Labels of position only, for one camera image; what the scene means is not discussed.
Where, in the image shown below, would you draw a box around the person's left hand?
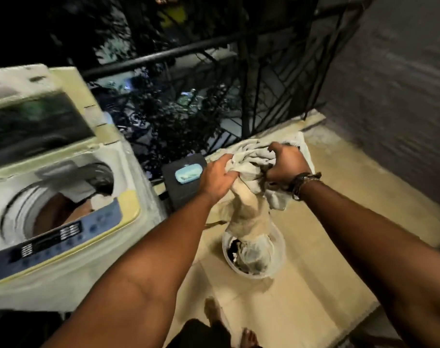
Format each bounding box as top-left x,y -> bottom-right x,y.
197,153 -> 239,207

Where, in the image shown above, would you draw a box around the person's right hand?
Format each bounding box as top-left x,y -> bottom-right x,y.
265,142 -> 312,188

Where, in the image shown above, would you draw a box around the beige wet cloth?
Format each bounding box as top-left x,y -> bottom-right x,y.
205,131 -> 315,247

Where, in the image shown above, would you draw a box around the person's right forearm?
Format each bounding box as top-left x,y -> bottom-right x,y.
300,180 -> 440,348

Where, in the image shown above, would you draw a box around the person's left forearm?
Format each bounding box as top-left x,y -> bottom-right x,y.
42,194 -> 215,348

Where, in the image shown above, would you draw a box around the light blue soap case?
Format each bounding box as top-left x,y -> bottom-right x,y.
174,165 -> 200,184

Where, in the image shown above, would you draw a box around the dark plastic stool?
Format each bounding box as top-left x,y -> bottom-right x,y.
161,153 -> 208,213

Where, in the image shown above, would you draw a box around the white plastic bucket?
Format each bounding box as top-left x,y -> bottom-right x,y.
222,222 -> 286,280

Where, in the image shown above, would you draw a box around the dark clothes in bucket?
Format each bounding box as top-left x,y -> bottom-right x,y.
227,238 -> 275,275

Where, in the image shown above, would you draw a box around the black metal balcony railing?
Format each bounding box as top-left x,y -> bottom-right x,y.
80,0 -> 374,185

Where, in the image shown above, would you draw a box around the person's left foot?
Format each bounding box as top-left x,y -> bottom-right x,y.
204,297 -> 224,327

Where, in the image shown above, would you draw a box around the person's foot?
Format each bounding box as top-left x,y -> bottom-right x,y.
204,297 -> 224,327
240,328 -> 260,348

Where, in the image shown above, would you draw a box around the clothes in washing machine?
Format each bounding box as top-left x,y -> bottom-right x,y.
32,167 -> 114,237

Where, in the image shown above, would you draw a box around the person's dark shorts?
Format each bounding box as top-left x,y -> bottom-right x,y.
166,319 -> 232,348

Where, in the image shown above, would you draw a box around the person's right foot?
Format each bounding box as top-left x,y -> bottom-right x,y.
240,328 -> 260,348

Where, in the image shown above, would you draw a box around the white top-load washing machine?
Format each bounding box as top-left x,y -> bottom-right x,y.
0,64 -> 167,312

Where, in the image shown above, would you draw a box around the washing machine lid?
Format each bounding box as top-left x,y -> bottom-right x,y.
0,64 -> 113,178

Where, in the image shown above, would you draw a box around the dark wrist bracelet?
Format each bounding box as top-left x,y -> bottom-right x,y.
288,172 -> 322,201

